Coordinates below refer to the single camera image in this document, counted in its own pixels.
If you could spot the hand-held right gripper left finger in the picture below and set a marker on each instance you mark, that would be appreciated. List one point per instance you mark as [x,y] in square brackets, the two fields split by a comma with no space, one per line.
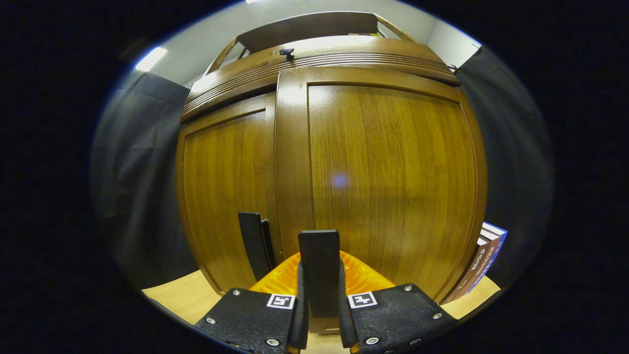
[245,319]

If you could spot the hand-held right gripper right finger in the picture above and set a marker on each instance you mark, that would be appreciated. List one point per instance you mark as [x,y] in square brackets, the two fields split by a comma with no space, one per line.
[398,314]

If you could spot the wooden shoe cabinet door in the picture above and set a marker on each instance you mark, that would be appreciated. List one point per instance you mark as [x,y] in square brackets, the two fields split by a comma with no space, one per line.
[226,187]
[393,172]

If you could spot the wooden double-door shoe cabinet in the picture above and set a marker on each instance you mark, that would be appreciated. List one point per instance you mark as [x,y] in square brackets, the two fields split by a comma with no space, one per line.
[304,27]

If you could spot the brown standing book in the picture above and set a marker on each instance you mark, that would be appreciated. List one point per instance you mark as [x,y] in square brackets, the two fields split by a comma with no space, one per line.
[474,268]

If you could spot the blue standing book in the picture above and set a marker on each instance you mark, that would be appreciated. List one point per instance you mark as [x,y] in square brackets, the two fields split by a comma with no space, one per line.
[495,246]

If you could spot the black drawer knob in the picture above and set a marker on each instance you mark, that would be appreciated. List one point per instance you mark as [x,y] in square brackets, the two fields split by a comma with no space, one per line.
[286,52]

